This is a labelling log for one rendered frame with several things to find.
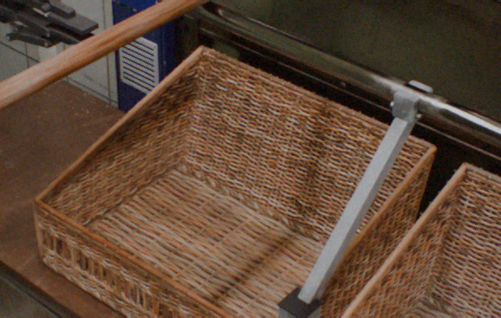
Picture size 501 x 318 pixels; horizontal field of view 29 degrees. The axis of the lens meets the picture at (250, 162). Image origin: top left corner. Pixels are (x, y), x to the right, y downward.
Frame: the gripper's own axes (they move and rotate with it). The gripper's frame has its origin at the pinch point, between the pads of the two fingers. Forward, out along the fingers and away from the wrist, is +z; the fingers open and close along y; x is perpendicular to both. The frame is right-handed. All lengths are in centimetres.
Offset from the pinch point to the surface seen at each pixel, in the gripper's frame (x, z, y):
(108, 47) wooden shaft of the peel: 0.8, 7.4, -0.1
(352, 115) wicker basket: -53, 14, 35
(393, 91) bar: -18.9, 39.3, 2.6
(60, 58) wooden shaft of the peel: 8.1, 6.4, -1.2
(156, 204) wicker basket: -33, -18, 60
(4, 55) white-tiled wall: -58, -97, 67
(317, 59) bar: -19.0, 27.1, 2.7
